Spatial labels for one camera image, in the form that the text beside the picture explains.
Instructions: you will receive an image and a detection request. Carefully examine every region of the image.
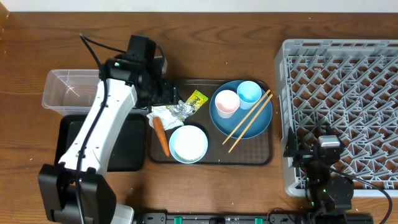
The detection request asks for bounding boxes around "white napkin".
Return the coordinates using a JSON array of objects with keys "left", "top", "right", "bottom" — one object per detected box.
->
[{"left": 146, "top": 105, "right": 183, "bottom": 130}]

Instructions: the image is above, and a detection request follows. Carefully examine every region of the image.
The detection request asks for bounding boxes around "aluminium foil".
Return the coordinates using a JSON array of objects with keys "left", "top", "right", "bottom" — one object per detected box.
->
[{"left": 166, "top": 100, "right": 195, "bottom": 121}]

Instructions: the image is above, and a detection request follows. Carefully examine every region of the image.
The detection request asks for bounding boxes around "orange carrot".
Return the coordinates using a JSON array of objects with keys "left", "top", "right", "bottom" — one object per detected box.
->
[{"left": 152, "top": 117, "right": 170, "bottom": 157}]

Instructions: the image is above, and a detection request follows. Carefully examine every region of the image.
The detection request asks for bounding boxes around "yellow snack wrapper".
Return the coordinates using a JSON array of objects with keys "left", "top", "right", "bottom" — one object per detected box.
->
[{"left": 185, "top": 90, "right": 208, "bottom": 111}]

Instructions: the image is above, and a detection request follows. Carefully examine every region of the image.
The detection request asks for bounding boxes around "light blue bowl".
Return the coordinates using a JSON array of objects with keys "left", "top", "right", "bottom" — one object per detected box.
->
[{"left": 169, "top": 125, "right": 208, "bottom": 164}]

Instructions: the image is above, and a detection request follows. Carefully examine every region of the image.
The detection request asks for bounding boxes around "pink cup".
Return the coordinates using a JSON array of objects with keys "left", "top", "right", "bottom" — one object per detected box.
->
[{"left": 215, "top": 90, "right": 240, "bottom": 119}]

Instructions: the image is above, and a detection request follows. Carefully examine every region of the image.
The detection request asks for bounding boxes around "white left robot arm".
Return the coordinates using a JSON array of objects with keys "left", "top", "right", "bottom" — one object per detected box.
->
[{"left": 38, "top": 35, "right": 179, "bottom": 223}]

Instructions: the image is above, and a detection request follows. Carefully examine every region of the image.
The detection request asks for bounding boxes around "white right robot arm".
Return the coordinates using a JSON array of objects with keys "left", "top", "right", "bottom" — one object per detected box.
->
[{"left": 283, "top": 126, "right": 354, "bottom": 223}]

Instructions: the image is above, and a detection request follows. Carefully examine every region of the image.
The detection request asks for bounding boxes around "black waste tray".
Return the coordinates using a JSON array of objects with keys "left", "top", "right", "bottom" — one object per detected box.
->
[{"left": 54, "top": 114, "right": 146, "bottom": 172}]

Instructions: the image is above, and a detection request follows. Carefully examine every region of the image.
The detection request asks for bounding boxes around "grey dishwasher rack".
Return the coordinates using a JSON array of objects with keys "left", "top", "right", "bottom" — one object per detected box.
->
[{"left": 274, "top": 39, "right": 397, "bottom": 197}]

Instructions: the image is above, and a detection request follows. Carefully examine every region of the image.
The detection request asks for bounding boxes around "lower wooden chopstick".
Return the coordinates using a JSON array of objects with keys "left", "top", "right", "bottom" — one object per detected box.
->
[{"left": 222, "top": 91, "right": 273, "bottom": 153}]

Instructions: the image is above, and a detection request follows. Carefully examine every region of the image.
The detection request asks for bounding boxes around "wooden chopstick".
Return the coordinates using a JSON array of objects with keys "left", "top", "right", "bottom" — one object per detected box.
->
[
  {"left": 222, "top": 91, "right": 273, "bottom": 153},
  {"left": 222, "top": 90, "right": 273, "bottom": 151}
]

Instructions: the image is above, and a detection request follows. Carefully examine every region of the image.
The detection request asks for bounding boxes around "brown serving tray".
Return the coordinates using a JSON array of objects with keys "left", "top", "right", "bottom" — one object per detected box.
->
[{"left": 149, "top": 80, "right": 274, "bottom": 166}]

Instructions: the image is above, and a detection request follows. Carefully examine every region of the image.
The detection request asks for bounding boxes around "upper wooden chopstick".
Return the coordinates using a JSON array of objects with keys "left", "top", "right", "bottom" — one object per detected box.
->
[{"left": 222, "top": 90, "right": 273, "bottom": 151}]

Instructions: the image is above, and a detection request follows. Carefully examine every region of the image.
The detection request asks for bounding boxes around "dark blue plate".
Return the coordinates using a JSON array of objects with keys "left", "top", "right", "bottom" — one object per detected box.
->
[{"left": 210, "top": 80, "right": 273, "bottom": 139}]

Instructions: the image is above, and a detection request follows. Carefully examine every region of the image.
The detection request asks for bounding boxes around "light blue cup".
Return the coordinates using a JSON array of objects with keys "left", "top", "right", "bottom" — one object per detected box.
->
[{"left": 236, "top": 81, "right": 262, "bottom": 110}]

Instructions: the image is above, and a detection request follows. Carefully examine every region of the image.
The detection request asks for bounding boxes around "clear plastic bin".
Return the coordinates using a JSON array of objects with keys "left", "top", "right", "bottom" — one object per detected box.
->
[{"left": 41, "top": 68, "right": 150, "bottom": 116}]

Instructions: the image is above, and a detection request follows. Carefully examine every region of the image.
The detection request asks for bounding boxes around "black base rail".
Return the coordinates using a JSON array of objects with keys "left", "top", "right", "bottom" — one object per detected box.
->
[{"left": 133, "top": 212, "right": 374, "bottom": 224}]

